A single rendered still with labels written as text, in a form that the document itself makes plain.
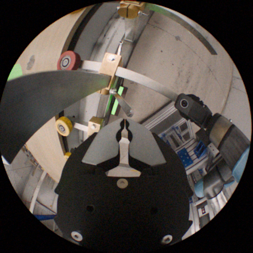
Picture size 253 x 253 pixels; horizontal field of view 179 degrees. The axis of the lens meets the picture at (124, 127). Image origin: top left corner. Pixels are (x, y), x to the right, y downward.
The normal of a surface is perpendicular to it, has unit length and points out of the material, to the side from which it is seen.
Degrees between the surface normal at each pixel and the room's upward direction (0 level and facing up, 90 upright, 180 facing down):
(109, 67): 0
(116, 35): 0
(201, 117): 31
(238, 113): 90
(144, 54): 0
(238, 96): 90
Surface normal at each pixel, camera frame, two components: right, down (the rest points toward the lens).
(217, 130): -0.97, -0.21
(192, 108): -0.47, 0.29
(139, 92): -0.01, 0.54
